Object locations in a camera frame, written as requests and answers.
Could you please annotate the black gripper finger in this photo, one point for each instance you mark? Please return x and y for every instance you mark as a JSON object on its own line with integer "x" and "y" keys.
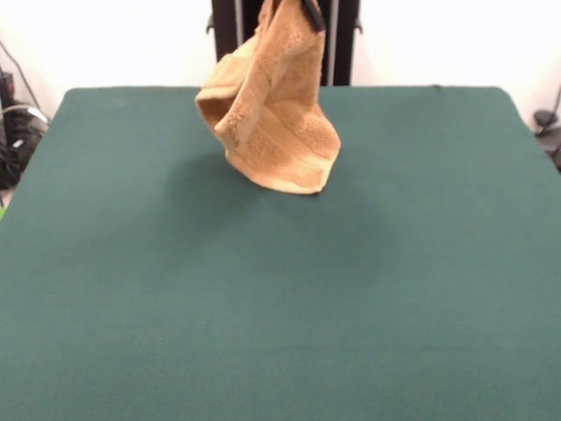
{"x": 314, "y": 16}

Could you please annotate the tan terry towel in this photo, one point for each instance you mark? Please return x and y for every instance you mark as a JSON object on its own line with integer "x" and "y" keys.
{"x": 280, "y": 131}

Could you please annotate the dark green table cloth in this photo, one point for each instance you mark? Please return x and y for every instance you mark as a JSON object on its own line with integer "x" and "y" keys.
{"x": 131, "y": 263}

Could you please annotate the black power strip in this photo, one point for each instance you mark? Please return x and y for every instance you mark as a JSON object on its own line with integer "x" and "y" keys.
{"x": 8, "y": 83}

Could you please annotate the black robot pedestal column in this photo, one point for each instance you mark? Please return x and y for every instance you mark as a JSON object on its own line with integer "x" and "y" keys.
{"x": 344, "y": 52}

